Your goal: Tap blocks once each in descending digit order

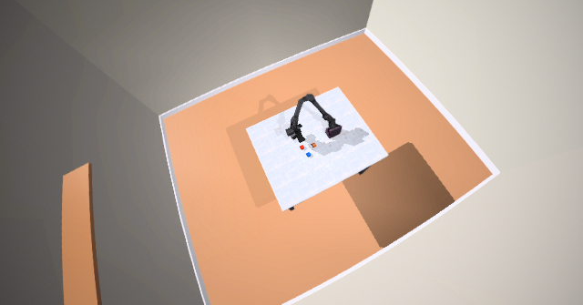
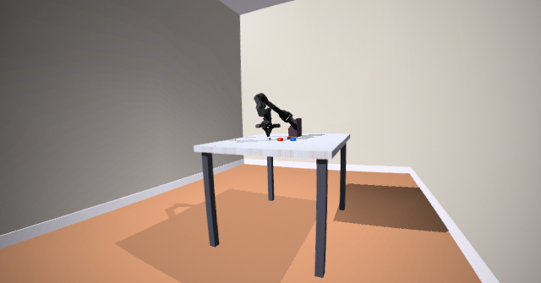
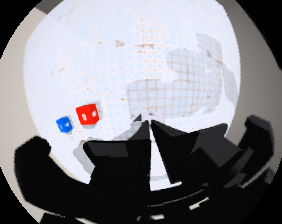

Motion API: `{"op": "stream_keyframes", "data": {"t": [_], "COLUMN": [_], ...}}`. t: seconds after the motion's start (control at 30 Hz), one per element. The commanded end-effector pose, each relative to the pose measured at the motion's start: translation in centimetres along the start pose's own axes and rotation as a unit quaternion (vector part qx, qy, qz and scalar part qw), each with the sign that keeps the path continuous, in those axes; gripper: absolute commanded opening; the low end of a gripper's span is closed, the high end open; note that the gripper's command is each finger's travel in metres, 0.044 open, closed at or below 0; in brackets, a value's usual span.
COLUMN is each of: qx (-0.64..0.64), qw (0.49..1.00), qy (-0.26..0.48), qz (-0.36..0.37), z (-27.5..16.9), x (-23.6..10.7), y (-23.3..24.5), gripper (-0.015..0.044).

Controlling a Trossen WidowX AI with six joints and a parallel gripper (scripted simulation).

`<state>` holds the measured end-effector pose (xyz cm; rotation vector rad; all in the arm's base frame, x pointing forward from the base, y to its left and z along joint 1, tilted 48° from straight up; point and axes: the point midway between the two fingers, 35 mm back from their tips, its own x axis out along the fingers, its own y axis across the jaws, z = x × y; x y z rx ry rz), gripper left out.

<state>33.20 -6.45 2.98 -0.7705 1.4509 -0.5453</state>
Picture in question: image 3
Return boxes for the small blue block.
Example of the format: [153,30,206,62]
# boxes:
[57,117,73,133]

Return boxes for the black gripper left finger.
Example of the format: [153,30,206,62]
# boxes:
[82,120,152,183]

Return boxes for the red block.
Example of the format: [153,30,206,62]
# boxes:
[76,104,98,125]

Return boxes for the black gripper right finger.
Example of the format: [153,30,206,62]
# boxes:
[152,120,227,185]

